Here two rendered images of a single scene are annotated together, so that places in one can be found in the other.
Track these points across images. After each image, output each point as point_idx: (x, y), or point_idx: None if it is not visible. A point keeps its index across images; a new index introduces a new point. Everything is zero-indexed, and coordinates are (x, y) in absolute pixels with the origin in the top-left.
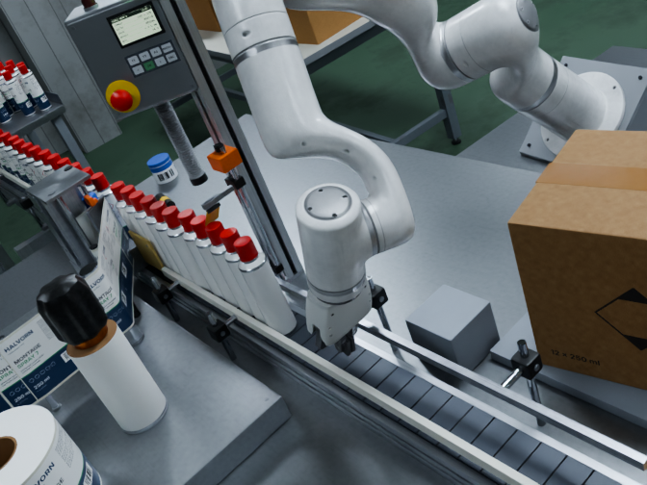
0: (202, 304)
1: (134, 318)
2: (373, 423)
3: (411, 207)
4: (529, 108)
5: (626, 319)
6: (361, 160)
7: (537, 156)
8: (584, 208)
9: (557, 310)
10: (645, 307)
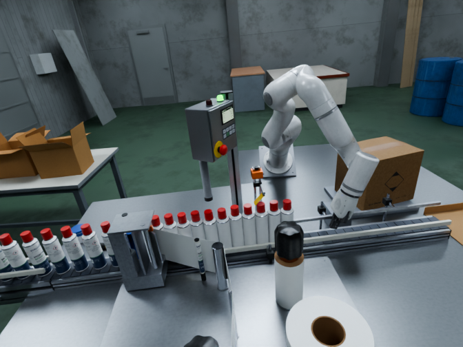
0: (233, 256)
1: (204, 280)
2: (358, 246)
3: (249, 200)
4: (284, 154)
5: (391, 182)
6: (355, 144)
7: (269, 176)
8: (379, 155)
9: (375, 188)
10: (397, 176)
